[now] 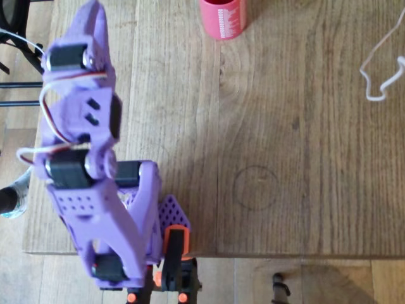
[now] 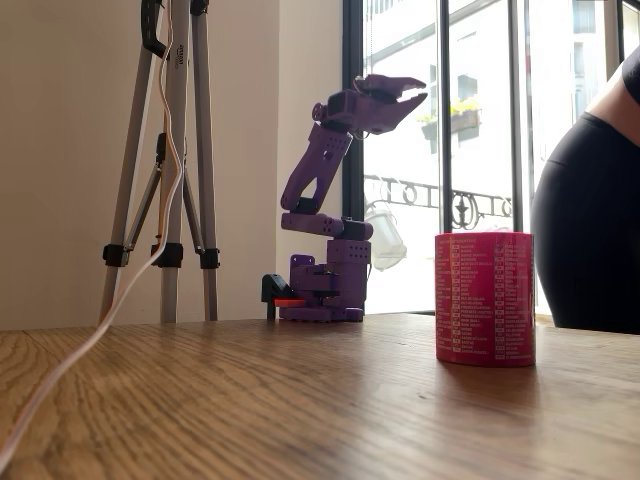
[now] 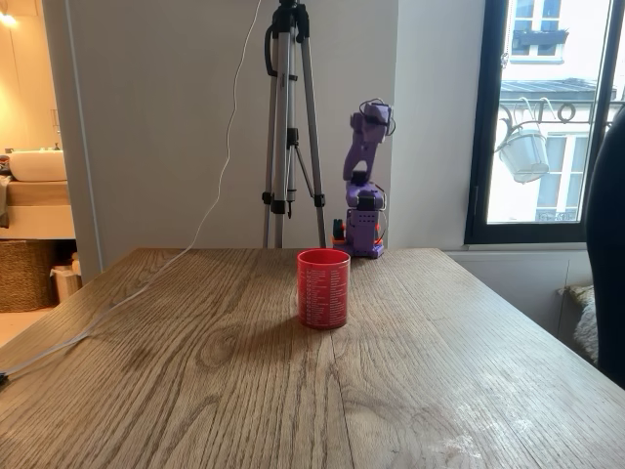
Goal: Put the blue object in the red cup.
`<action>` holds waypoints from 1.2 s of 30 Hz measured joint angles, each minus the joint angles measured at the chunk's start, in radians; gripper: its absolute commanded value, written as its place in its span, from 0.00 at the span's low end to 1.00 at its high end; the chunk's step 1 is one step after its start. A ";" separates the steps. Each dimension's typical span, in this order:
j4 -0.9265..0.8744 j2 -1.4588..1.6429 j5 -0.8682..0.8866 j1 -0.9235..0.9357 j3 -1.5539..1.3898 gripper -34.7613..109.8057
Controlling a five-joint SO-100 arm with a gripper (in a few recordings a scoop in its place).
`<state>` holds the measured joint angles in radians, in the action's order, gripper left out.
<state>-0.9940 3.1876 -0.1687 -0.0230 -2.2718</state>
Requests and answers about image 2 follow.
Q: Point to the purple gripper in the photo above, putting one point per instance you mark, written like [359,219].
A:
[384,106]

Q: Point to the purple 3D-printed robot arm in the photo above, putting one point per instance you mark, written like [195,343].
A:
[320,155]

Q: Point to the red printed cup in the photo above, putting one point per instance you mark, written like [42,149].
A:
[485,300]

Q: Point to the flower box with yellow flowers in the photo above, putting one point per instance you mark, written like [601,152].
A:
[465,120]

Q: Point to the ornate black balcony railing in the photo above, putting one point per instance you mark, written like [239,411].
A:
[467,207]

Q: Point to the white translucent container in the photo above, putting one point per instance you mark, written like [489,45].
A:
[386,240]

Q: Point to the person's body in black clothes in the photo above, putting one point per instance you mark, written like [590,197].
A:
[590,225]

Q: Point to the black orange table clamp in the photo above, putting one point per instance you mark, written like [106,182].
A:
[272,289]

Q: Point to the dark window frame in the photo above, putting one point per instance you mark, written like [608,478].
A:
[352,150]

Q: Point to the silver camera tripod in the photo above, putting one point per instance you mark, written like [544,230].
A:
[183,100]

